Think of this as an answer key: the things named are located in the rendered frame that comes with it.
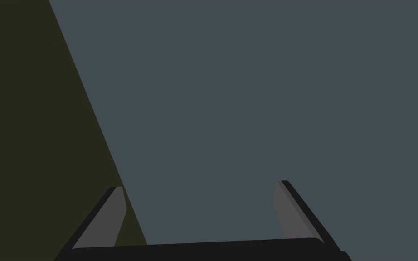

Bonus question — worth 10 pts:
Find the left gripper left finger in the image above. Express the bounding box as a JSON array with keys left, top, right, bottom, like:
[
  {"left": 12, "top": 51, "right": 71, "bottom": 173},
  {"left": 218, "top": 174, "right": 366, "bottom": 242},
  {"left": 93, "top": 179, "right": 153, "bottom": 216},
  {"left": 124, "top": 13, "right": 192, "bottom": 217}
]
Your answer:
[{"left": 62, "top": 186, "right": 128, "bottom": 251}]

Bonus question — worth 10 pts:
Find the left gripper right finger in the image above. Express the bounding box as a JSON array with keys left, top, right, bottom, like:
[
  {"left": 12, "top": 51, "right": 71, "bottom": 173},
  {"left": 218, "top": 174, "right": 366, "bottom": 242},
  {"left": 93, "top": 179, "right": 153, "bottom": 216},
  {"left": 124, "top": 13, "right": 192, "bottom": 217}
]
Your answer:
[{"left": 273, "top": 179, "right": 336, "bottom": 246}]

